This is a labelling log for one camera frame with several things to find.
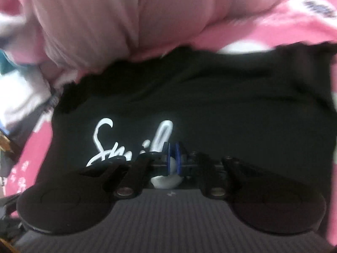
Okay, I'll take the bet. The pink patterned duvet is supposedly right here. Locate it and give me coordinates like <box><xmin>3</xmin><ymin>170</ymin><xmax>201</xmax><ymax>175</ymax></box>
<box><xmin>0</xmin><ymin>0</ymin><xmax>298</xmax><ymax>90</ymax></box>

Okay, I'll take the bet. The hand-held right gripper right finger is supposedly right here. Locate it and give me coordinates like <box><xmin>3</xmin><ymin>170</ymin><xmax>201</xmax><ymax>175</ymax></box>
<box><xmin>174</xmin><ymin>142</ymin><xmax>260</xmax><ymax>200</ymax></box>

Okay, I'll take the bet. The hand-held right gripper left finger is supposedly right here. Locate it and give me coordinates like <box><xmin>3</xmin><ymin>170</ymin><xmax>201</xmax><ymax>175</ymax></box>
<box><xmin>79</xmin><ymin>142</ymin><xmax>170</xmax><ymax>200</ymax></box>

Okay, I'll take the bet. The white folded cloth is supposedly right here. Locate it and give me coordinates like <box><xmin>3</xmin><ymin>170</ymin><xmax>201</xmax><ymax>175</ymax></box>
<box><xmin>0</xmin><ymin>74</ymin><xmax>53</xmax><ymax>135</ymax></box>

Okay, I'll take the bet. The black printed t-shirt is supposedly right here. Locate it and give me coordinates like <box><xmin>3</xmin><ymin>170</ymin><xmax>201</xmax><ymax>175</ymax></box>
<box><xmin>34</xmin><ymin>43</ymin><xmax>337</xmax><ymax>190</ymax></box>

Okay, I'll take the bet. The pink floral blanket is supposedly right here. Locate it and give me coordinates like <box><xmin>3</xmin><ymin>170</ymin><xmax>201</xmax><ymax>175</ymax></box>
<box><xmin>0</xmin><ymin>0</ymin><xmax>337</xmax><ymax>243</ymax></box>

